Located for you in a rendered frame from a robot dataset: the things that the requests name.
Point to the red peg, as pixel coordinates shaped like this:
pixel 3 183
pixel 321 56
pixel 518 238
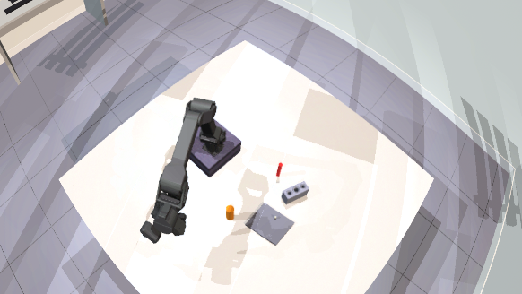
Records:
pixel 279 169

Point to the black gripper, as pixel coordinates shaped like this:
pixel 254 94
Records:
pixel 148 230

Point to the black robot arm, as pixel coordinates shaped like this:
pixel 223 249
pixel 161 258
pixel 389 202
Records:
pixel 174 178

